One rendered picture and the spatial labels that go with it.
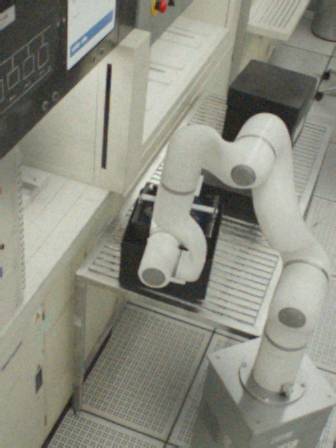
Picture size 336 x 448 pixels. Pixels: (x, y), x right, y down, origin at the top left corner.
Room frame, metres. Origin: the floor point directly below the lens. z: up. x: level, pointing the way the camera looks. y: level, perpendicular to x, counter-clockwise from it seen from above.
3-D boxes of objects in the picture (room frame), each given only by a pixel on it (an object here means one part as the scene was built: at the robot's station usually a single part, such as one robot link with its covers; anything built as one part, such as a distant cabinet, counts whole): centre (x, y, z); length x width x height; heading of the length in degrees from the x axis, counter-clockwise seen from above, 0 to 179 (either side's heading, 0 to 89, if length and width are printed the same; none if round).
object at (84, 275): (2.10, -0.19, 0.38); 1.30 x 0.60 x 0.76; 165
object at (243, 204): (2.08, -0.24, 0.83); 0.29 x 0.29 x 0.13; 76
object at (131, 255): (1.65, -0.01, 0.85); 0.28 x 0.28 x 0.17; 84
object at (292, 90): (2.48, -0.33, 0.89); 0.29 x 0.29 x 0.25; 71
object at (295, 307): (1.21, -0.33, 1.07); 0.19 x 0.12 x 0.24; 165
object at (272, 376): (1.25, -0.34, 0.85); 0.19 x 0.19 x 0.18
